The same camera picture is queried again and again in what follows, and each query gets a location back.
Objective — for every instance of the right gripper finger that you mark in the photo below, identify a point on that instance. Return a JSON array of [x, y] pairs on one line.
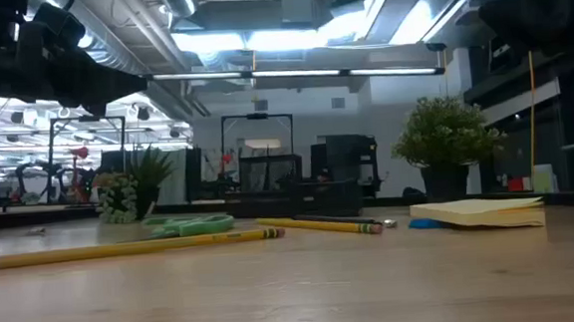
[[532, 8], [539, 36]]

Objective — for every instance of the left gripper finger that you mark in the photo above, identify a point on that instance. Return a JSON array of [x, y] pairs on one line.
[[93, 95], [96, 68]]

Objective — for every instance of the yellow pencil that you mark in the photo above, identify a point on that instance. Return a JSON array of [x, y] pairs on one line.
[[321, 225], [122, 249]]

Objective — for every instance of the yellow sticky note pad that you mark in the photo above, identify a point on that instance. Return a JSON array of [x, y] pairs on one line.
[[480, 211]]

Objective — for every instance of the blue eraser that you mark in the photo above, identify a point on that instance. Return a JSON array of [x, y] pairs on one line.
[[423, 224]]

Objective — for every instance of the small metal binder clip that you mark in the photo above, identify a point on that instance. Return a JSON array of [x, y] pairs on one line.
[[389, 223]]

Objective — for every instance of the black pen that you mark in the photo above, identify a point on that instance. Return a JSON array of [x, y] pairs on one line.
[[335, 219]]

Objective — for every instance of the black mesh desk organizer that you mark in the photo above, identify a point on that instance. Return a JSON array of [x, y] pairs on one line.
[[270, 204]]

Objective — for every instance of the succulent plant in dark pot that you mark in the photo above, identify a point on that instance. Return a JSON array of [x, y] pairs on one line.
[[148, 174]]

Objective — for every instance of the bushy plant in black pot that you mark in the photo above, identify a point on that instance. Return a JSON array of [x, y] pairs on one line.
[[445, 131]]

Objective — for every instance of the pale green box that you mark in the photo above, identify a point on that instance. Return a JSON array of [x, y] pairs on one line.
[[542, 178]]

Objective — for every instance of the small grey scrap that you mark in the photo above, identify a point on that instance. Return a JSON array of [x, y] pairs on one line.
[[35, 230]]

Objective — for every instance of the small red box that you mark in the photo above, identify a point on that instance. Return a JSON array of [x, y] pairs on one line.
[[515, 184]]

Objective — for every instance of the long ceiling light strip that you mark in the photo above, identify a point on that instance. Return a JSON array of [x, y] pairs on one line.
[[291, 74]]

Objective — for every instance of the black cabinet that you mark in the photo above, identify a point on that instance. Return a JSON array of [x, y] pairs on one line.
[[346, 152]]

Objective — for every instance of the background black robot station frame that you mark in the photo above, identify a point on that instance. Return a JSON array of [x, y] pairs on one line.
[[85, 118]]

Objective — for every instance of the black aluminium table frame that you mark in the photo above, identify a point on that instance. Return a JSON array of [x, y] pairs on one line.
[[46, 216]]

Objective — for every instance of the background black frame with camera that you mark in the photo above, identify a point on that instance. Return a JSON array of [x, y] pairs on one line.
[[256, 116]]

